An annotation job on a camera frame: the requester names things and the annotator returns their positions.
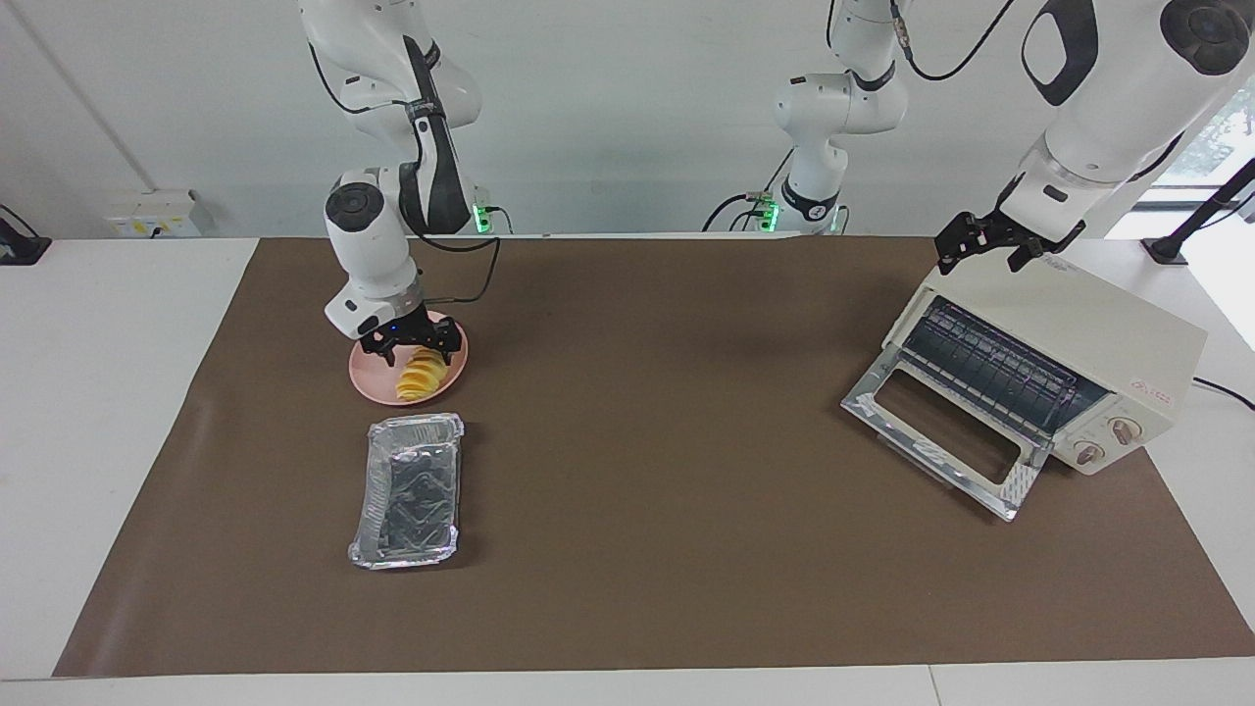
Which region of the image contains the yellow sliced bread loaf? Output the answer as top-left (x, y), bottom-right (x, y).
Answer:
top-left (395, 345), bottom-right (444, 403)

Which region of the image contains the aluminium foil tray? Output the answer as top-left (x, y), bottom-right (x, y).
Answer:
top-left (348, 412), bottom-right (467, 572)

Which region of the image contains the pink round plate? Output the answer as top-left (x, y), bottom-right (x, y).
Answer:
top-left (348, 309), bottom-right (470, 407)

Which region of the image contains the brown table mat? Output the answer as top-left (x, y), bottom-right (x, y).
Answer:
top-left (51, 235), bottom-right (1255, 680)

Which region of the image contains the black oven power cable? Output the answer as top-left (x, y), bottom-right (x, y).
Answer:
top-left (1191, 376), bottom-right (1255, 413)

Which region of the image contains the white wall socket box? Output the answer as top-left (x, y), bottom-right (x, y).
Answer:
top-left (106, 189), bottom-right (212, 239)

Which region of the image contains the bright window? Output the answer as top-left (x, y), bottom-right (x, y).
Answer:
top-left (1157, 78), bottom-right (1255, 189)

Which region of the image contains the black pole stand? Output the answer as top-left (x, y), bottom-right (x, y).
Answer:
top-left (1142, 157), bottom-right (1255, 266)

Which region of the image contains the black left base cable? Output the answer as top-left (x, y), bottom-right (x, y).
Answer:
top-left (701, 147), bottom-right (795, 233)

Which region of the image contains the glass oven door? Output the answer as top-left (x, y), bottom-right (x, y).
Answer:
top-left (841, 345), bottom-right (1055, 523)

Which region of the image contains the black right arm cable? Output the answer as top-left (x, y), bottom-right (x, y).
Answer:
top-left (309, 39), bottom-right (503, 305)

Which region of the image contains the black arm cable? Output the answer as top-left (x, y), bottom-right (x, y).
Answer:
top-left (309, 39), bottom-right (503, 305)
top-left (887, 0), bottom-right (1016, 82)

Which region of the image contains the metal wire oven rack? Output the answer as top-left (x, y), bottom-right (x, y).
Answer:
top-left (900, 299), bottom-right (1109, 437)

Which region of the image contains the cream toaster oven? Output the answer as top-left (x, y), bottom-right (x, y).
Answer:
top-left (841, 218), bottom-right (1209, 523)

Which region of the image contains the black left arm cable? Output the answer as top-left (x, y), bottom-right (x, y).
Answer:
top-left (887, 0), bottom-right (1016, 82)

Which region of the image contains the black table clamp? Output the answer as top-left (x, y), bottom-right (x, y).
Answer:
top-left (0, 204), bottom-right (52, 266)

